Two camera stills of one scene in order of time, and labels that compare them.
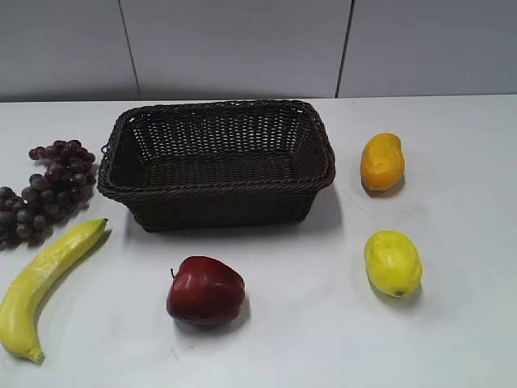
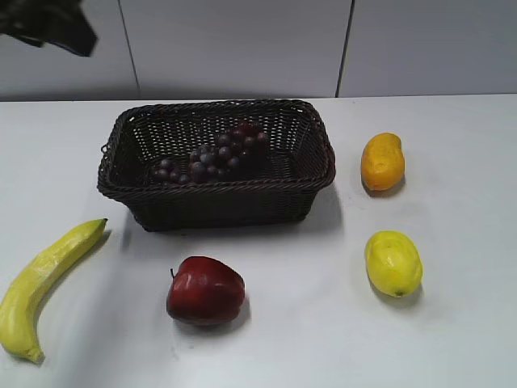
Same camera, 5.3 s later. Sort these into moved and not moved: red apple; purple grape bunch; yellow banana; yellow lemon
Moved: purple grape bunch
Not moved: yellow lemon; yellow banana; red apple
